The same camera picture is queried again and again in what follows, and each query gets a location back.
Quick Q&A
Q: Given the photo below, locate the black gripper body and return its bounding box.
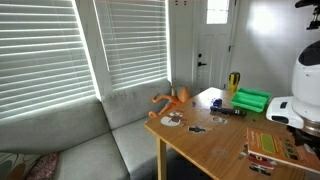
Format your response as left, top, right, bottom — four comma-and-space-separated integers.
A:
287, 124, 320, 152

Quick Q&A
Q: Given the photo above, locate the orange children's paperback book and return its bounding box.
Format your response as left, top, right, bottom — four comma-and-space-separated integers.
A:
245, 126, 320, 175

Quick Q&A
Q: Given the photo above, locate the green plastic tray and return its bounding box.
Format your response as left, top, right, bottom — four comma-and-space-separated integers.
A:
230, 87, 272, 114

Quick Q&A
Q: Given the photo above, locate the black marker pen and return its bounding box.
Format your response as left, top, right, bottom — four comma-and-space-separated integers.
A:
209, 105, 247, 117

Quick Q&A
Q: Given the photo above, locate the small round sticker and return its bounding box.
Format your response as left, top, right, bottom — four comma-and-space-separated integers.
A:
211, 116, 229, 125

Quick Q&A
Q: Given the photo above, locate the small blue object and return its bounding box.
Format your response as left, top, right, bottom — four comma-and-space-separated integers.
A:
212, 97, 224, 108

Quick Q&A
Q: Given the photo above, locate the black figure sticker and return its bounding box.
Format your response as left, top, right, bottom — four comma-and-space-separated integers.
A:
187, 125, 208, 135

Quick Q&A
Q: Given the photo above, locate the white entry door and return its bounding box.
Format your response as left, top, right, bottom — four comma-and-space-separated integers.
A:
192, 0, 240, 92

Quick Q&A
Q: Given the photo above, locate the orange octopus plush toy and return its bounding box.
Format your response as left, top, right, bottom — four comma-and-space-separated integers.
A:
148, 84, 192, 120

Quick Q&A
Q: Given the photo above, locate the narrow white window blind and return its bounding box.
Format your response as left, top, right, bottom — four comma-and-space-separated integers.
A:
93, 0, 170, 92

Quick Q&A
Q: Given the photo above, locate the grey fabric sofa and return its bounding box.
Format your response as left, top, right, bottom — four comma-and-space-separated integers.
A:
0, 78, 174, 180

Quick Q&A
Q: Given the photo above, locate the red woven pillow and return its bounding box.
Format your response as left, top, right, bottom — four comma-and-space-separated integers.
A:
25, 152, 61, 180

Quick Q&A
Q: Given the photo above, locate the wide white window blind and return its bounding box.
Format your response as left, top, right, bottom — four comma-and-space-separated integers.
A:
0, 0, 98, 122

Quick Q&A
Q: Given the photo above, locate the patterned beige pillow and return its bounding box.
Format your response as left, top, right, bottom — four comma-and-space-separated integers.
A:
0, 152, 42, 180

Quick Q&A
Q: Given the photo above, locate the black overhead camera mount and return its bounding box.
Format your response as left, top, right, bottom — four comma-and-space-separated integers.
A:
294, 0, 320, 31

